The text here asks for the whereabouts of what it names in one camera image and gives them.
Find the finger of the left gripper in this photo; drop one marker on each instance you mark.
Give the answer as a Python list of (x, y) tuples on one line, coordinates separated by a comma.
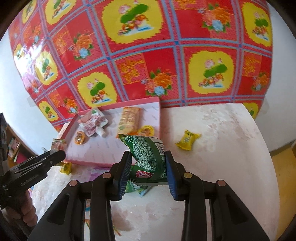
[(52, 157)]

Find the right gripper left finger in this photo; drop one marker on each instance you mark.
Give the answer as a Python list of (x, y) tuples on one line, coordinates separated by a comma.
[(65, 218)]

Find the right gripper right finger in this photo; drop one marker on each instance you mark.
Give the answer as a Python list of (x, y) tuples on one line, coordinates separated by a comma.
[(230, 218)]

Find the orange small jelly pouch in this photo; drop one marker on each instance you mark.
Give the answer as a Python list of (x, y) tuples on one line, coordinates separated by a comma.
[(79, 138)]

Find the pink jelly drink pouch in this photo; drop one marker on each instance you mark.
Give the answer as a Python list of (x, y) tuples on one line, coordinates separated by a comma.
[(93, 122)]

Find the orange cracker sleeve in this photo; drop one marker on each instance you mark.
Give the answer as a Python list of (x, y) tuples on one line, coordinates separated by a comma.
[(129, 120)]

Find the yellow pastry packet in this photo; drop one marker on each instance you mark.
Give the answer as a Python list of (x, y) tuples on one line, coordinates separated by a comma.
[(187, 140), (66, 168)]

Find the yellow jelly cup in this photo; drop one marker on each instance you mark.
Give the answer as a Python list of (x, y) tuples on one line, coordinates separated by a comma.
[(146, 131)]

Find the dark green snack bag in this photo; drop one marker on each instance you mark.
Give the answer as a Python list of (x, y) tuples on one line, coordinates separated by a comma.
[(149, 155)]

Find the striped clear candy packet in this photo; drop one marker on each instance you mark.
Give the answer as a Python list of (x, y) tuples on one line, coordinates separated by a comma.
[(58, 144)]

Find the colourful gummy candy packet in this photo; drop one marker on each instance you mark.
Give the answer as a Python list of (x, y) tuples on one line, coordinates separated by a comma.
[(87, 213)]

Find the purple candy tin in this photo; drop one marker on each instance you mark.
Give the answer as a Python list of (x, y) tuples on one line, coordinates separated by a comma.
[(95, 172)]

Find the green pea snack bag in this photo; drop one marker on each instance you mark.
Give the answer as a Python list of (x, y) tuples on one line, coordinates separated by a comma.
[(141, 190)]

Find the left hand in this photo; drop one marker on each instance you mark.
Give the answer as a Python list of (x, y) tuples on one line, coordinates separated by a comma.
[(27, 214)]

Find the wooden shelf with books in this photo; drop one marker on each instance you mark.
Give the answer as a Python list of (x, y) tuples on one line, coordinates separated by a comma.
[(18, 151)]

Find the pink shallow box tray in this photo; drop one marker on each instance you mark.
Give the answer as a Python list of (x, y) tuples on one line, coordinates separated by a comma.
[(103, 152)]

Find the red floral wall cloth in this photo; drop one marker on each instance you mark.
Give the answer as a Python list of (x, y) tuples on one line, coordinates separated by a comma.
[(76, 55)]

